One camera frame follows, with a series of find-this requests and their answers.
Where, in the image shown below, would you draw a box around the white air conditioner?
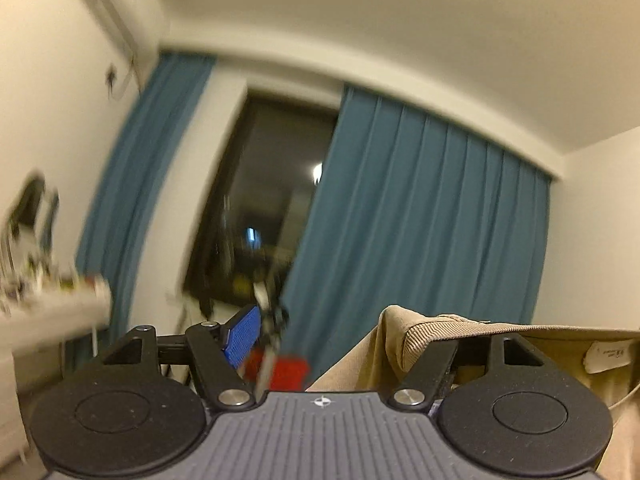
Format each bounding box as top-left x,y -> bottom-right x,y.
82,0 -> 168,68

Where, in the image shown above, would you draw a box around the cosmetics on dressing table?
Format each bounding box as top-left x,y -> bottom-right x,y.
1,257 -> 112,306

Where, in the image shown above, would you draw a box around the black framed mirror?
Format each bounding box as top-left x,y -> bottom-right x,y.
4,170 -> 60,258

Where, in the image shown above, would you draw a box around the khaki tan garment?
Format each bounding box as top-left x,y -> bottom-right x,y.
308,304 -> 639,479

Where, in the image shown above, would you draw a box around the white dressing table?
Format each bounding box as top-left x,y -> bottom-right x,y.
1,280 -> 112,464

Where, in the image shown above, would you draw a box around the large teal curtain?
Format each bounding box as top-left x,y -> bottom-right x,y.
283,87 -> 551,377

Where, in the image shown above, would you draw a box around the garment steamer stand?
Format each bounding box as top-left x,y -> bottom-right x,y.
253,262 -> 292,400

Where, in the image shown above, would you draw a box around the dark window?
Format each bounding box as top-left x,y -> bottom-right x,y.
183,91 -> 337,318

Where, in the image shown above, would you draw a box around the narrow teal curtain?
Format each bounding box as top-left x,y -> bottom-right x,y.
65,52 -> 216,370

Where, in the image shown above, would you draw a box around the red bag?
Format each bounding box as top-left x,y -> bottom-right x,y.
244,349 -> 309,391

